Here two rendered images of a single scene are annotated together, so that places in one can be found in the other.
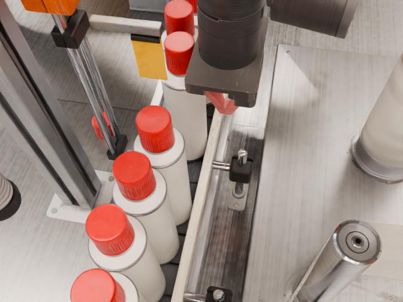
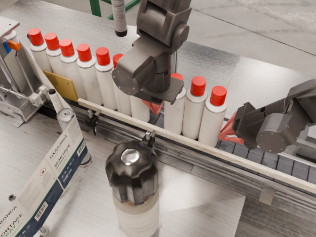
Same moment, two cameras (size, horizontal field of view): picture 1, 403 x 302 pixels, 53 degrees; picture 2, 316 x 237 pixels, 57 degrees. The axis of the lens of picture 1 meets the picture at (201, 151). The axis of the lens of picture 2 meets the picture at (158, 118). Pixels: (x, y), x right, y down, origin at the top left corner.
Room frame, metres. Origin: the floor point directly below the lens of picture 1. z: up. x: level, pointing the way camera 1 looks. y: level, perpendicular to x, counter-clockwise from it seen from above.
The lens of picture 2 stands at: (0.37, -0.47, 1.54)
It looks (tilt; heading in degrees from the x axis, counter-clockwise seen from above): 51 degrees down; 101
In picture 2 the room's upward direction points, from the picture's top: straight up
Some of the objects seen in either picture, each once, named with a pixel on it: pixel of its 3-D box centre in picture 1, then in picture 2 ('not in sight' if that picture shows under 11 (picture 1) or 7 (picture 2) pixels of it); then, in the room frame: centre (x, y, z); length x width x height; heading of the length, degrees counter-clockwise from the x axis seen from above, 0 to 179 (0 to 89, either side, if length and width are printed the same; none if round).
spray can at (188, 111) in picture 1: (185, 103); (174, 106); (0.32, 0.02, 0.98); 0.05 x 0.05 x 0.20
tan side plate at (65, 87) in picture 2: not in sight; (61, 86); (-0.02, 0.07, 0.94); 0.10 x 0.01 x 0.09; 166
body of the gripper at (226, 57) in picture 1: (229, 32); (156, 77); (0.28, -0.03, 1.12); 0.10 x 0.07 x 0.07; 165
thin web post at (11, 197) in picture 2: not in sight; (30, 216); (0.08, -0.31, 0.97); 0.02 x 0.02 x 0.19
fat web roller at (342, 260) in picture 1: (330, 273); (75, 138); (0.10, -0.12, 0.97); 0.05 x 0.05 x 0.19
